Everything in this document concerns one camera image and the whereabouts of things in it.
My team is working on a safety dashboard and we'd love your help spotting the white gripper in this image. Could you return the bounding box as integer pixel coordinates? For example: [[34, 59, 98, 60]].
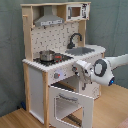
[[76, 60, 93, 83]]

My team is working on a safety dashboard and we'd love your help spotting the small metal pot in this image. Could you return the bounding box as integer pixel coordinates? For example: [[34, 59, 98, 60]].
[[39, 50, 55, 61]]

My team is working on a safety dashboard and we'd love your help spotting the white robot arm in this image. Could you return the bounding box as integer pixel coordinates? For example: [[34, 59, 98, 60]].
[[76, 54, 128, 86]]

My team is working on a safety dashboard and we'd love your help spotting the wooden toy kitchen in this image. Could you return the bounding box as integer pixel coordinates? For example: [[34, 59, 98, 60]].
[[22, 2, 105, 128]]

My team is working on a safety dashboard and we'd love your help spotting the right stove knob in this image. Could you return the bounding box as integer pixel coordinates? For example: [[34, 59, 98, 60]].
[[72, 66, 77, 72]]

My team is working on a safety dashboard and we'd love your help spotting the stove knob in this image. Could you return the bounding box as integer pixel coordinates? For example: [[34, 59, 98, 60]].
[[72, 66, 77, 72], [54, 73, 60, 79]]

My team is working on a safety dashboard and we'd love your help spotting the grey toy sink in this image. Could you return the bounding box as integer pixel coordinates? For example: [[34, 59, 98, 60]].
[[66, 47, 94, 56]]

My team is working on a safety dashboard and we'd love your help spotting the black toy faucet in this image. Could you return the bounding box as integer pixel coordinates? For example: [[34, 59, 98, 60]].
[[67, 33, 82, 49]]

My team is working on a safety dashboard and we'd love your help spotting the black stovetop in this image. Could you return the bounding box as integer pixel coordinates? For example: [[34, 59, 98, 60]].
[[35, 53, 71, 66]]

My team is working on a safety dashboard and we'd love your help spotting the left stove knob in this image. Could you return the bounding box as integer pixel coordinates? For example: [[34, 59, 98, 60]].
[[54, 73, 60, 79]]

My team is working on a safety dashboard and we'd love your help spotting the white oven door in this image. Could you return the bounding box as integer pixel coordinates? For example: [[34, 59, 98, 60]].
[[49, 86, 94, 128]]

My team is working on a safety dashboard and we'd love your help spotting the toy microwave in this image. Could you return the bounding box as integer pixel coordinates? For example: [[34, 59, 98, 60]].
[[66, 4, 89, 21]]

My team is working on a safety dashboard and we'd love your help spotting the grey range hood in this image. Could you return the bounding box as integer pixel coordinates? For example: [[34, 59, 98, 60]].
[[34, 5, 64, 27]]

